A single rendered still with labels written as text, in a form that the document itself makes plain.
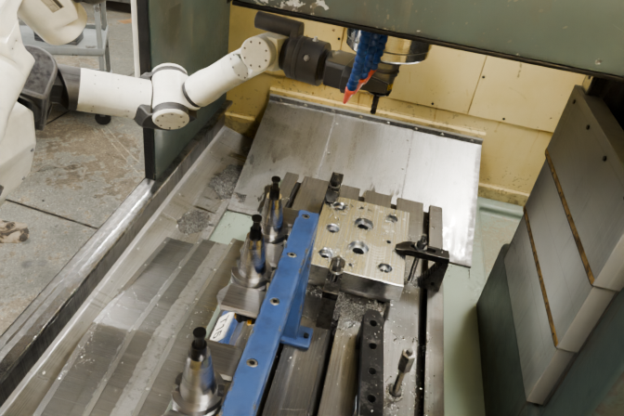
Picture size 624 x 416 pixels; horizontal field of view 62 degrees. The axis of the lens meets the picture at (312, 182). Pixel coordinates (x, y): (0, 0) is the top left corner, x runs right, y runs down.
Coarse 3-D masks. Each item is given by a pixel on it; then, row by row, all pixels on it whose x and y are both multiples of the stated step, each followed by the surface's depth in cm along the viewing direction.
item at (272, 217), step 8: (272, 200) 86; (280, 200) 87; (264, 208) 88; (272, 208) 87; (280, 208) 88; (264, 216) 88; (272, 216) 88; (280, 216) 89; (264, 224) 89; (272, 224) 88; (280, 224) 89; (264, 232) 89; (272, 232) 89; (280, 232) 90
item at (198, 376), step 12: (192, 360) 59; (204, 360) 59; (192, 372) 60; (204, 372) 60; (180, 384) 63; (192, 384) 61; (204, 384) 61; (216, 384) 64; (192, 396) 61; (204, 396) 62
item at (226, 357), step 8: (208, 344) 70; (216, 344) 70; (224, 344) 71; (216, 352) 69; (224, 352) 70; (232, 352) 70; (240, 352) 70; (216, 360) 68; (224, 360) 69; (232, 360) 69; (216, 368) 67; (224, 368) 68; (232, 368) 68; (224, 376) 67; (232, 376) 67
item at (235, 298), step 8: (224, 288) 79; (232, 288) 79; (240, 288) 80; (248, 288) 80; (216, 296) 78; (224, 296) 78; (232, 296) 78; (240, 296) 78; (248, 296) 78; (256, 296) 79; (264, 296) 79; (224, 304) 77; (232, 304) 77; (240, 304) 77; (248, 304) 77; (256, 304) 77; (240, 312) 76; (248, 312) 76; (256, 312) 76
